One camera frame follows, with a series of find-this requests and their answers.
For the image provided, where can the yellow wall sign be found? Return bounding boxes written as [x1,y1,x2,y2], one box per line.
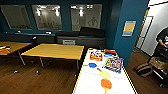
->
[122,20,137,37]

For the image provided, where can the black wheeled cart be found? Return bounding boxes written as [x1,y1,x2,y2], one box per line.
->
[148,54,168,84]

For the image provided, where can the small red black object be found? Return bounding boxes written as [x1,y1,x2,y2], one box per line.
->
[0,46,11,54]

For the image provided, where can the interior glass window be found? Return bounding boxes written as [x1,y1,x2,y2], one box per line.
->
[31,4,63,32]
[0,4,33,30]
[69,3,103,32]

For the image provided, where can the grey rectangular panel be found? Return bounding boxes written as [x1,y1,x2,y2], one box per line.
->
[62,39,77,46]

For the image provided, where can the dark long wall bench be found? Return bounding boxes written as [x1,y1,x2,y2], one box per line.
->
[0,31,57,45]

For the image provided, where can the small light blue object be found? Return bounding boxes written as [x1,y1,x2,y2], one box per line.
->
[103,53,113,58]

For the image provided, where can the dark upholstered sofa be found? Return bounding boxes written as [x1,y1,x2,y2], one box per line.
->
[55,26,107,49]

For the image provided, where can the long wooden table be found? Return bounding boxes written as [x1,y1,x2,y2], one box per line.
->
[20,43,85,71]
[0,41,33,66]

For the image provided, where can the colourful printed box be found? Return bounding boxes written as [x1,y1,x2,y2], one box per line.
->
[104,55,124,73]

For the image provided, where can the orange snack packets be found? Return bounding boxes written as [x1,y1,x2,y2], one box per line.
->
[89,50,104,62]

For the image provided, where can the red flat packet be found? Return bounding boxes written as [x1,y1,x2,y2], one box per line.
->
[103,49,118,56]

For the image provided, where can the small flat blue object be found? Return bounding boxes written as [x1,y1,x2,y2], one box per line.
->
[87,62,98,69]

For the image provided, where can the yellow green paddle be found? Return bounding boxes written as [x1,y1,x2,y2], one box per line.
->
[96,67,112,80]

